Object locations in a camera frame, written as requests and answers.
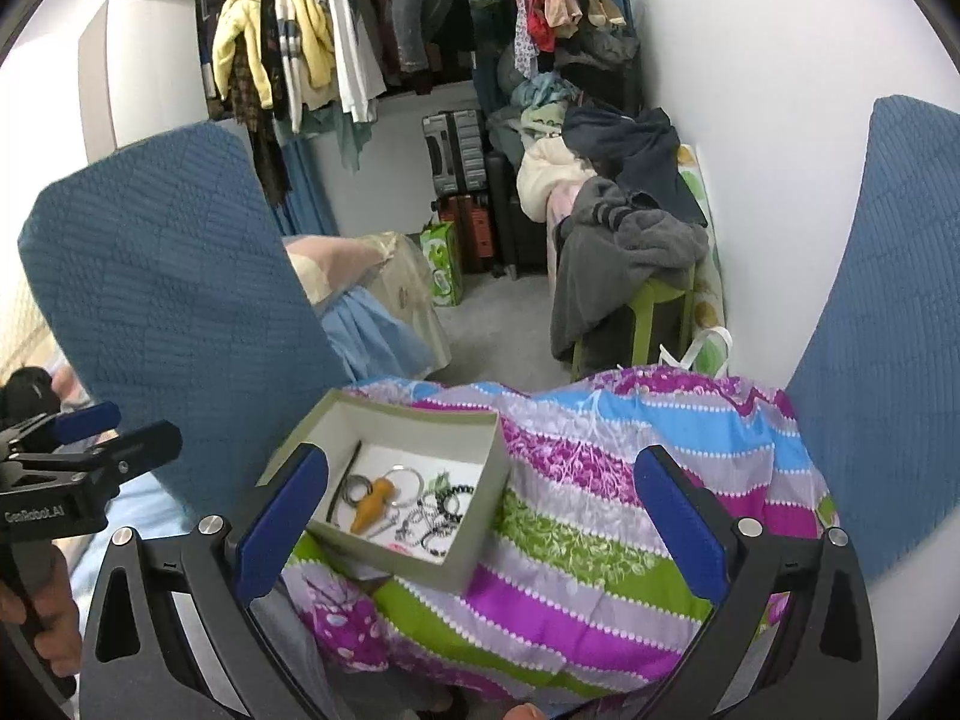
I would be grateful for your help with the striped knit sweater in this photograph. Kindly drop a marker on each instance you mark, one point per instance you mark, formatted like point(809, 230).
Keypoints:
point(289, 37)

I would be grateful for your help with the fruit print board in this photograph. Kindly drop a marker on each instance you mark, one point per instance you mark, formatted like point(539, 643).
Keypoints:
point(709, 270)

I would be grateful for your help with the grey denim jacket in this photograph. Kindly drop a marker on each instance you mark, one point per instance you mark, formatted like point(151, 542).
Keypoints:
point(420, 0)

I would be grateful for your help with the red suitcase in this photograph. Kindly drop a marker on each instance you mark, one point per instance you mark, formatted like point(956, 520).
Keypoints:
point(469, 232)

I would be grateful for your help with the grey suitcase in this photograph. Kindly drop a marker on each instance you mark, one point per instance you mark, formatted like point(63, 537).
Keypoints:
point(454, 150)

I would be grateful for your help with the orange carrot pendant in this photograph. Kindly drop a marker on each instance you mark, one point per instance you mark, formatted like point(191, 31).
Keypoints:
point(373, 506)

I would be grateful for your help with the teal patterned cloth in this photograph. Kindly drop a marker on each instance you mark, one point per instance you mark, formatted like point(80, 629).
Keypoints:
point(544, 90)

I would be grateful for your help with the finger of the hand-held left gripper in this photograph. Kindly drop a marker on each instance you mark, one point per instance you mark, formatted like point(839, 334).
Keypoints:
point(86, 420)
point(142, 446)

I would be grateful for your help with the striped floral blanket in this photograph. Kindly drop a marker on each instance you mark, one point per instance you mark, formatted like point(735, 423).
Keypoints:
point(600, 577)

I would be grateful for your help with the green printed shopping bag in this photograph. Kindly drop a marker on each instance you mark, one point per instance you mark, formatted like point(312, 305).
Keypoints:
point(442, 262)

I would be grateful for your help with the person's left hand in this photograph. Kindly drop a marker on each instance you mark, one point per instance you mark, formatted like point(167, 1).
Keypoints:
point(61, 615)

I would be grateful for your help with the green plastic stool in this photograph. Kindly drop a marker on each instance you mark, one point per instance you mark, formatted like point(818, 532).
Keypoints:
point(660, 300)

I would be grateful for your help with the brown plaid garment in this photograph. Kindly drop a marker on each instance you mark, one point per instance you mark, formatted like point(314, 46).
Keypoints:
point(259, 127)

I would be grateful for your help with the white shirt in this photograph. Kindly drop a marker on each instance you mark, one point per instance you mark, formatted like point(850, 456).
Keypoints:
point(352, 37)

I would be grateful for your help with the grey hooded sweater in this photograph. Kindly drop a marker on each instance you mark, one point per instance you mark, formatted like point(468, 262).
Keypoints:
point(622, 262)

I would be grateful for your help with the dark grey garment pile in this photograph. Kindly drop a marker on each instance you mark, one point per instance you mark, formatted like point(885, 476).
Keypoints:
point(600, 52)

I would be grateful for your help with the dark navy jacket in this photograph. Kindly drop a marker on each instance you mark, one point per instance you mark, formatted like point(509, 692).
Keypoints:
point(630, 139)

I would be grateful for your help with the light blue bedsheet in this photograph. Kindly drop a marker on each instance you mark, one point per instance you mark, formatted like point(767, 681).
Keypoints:
point(142, 521)

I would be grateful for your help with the white cabinet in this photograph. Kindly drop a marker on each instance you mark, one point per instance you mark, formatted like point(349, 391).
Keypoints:
point(142, 67)

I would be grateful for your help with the black suitcase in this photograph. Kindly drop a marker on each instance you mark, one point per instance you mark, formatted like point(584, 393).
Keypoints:
point(517, 217)

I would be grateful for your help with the beige satin cloth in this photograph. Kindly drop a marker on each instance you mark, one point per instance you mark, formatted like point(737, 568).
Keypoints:
point(412, 285)

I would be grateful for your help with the pink pillow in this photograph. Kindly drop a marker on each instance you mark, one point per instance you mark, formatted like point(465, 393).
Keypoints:
point(330, 255)

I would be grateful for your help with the blue pleated cloth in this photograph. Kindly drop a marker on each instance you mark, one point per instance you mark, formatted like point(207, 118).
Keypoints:
point(375, 337)

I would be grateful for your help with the white cardboard box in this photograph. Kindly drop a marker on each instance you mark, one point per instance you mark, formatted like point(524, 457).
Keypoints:
point(459, 540)

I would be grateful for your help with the hanging socks and underwear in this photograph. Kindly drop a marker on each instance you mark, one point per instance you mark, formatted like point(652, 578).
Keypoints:
point(562, 0)

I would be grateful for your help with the yellow hooded sweater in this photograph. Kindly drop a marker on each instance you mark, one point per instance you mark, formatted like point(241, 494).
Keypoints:
point(240, 22)

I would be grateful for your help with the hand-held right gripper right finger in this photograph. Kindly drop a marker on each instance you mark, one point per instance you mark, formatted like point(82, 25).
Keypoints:
point(679, 532)

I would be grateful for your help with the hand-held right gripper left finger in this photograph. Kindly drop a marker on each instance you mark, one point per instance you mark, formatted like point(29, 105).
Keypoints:
point(285, 517)

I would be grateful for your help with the cream fluffy blanket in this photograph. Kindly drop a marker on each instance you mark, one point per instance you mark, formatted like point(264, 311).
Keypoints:
point(547, 172)

